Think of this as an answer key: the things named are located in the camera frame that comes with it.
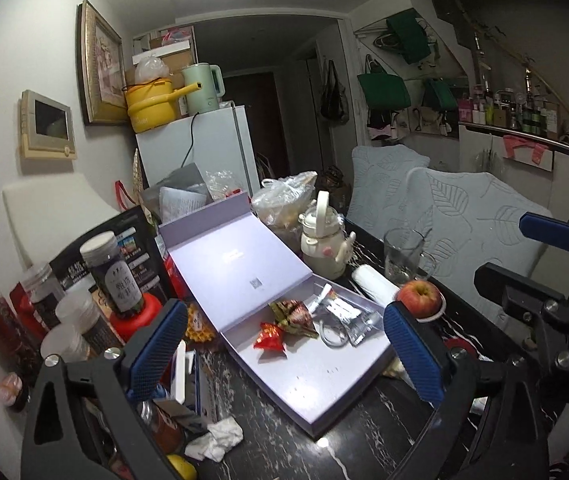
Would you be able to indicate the yellow cooking pot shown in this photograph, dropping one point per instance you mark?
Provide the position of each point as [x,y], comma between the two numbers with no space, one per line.
[149,105]

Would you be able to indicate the white cabinet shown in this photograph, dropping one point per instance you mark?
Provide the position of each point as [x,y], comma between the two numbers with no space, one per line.
[484,150]

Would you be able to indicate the plastic bag of food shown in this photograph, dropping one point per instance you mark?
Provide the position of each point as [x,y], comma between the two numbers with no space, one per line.
[282,197]

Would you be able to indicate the red gold candy packet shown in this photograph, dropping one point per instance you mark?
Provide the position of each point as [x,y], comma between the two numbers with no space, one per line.
[270,339]

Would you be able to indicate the wall intercom panel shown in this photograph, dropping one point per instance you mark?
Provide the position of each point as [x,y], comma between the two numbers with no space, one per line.
[47,125]

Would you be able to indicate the group of spice jars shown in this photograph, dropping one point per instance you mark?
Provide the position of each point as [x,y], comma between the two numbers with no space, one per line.
[112,275]

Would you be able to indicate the black snack bag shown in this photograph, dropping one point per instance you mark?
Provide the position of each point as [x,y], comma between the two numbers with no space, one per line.
[139,250]

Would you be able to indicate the green-gold snack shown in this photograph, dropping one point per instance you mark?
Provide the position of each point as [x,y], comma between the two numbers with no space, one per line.
[292,315]

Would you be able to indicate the white ceramic teapot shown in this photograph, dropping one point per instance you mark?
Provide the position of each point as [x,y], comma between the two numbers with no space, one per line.
[322,245]

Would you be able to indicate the white refrigerator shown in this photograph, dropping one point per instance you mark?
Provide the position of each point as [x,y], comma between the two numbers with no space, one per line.
[214,145]

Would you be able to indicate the white paper roll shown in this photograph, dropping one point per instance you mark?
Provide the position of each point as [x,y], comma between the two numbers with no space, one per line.
[374,282]

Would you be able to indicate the clear crinkled plastic bag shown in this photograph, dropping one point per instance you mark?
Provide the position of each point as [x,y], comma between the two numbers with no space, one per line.
[222,185]

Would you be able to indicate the green electric kettle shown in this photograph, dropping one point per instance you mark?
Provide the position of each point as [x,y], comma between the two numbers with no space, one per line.
[202,90]

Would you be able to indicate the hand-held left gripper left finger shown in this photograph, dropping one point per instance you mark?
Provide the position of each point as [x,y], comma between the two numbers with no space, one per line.
[157,350]

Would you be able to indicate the cardboard boxes on refrigerator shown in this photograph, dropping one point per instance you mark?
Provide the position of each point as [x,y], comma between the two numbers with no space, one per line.
[174,52]

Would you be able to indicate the glass mug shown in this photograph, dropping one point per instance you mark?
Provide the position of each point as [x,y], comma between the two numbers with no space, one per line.
[404,255]

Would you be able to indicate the red plastic container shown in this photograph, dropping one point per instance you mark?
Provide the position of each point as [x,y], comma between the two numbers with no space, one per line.
[152,317]

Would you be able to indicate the crumpled white tissue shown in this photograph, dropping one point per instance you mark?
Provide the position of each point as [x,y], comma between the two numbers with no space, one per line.
[214,440]

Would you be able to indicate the row of cosmetic bottles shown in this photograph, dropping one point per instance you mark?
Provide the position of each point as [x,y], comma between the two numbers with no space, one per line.
[509,112]

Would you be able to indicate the lavender gift box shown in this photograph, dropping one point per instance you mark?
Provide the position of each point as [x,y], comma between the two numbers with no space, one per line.
[244,280]

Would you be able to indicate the clear bag in pot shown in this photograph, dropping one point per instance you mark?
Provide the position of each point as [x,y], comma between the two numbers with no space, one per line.
[152,70]

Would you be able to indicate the pink cloth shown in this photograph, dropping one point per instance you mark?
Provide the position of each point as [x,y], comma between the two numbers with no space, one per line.
[524,147]

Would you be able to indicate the light blue leaf cushion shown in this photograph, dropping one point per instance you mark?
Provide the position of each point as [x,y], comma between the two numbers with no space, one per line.
[469,220]
[384,180]

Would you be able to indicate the dark hanging bag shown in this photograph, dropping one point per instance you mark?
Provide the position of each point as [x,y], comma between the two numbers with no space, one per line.
[334,97]

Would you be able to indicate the yellow waffle snack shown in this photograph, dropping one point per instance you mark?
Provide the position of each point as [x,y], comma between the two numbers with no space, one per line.
[202,327]

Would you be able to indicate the white chair back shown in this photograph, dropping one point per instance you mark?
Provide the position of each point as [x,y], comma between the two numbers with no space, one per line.
[59,215]

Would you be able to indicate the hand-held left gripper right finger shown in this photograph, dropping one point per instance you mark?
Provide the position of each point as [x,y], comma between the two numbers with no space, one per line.
[412,355]

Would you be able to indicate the framed wall picture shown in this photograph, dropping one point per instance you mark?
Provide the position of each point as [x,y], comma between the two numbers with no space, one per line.
[104,65]

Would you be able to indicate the blue white carton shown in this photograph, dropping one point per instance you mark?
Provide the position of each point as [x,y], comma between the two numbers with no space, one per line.
[199,385]

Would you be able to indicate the grey paper bag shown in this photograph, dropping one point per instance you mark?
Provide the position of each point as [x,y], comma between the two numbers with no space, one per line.
[179,185]

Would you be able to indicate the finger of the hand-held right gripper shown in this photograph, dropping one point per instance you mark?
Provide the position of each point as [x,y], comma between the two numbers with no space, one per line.
[514,285]
[549,232]

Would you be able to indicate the gold woven fan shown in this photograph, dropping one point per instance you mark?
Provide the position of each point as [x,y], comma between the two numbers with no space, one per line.
[138,170]

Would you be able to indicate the silver foil packet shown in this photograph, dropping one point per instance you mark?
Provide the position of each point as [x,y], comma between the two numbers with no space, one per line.
[349,317]

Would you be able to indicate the yellow green lemon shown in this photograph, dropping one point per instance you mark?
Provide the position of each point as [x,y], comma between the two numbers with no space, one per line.
[182,467]

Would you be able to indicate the red apple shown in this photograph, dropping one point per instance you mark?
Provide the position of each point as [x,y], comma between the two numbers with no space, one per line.
[418,297]

